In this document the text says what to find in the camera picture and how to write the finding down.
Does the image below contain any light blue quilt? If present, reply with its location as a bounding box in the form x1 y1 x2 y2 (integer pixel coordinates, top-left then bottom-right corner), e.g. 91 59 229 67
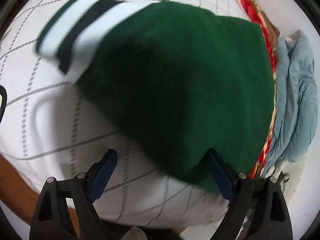
263 30 318 174

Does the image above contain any white fluffy pillow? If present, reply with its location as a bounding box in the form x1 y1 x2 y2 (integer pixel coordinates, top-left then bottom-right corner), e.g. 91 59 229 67
263 153 308 203

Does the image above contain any dark green sweater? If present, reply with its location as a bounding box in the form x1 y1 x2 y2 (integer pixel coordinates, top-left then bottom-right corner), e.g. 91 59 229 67
35 0 274 191

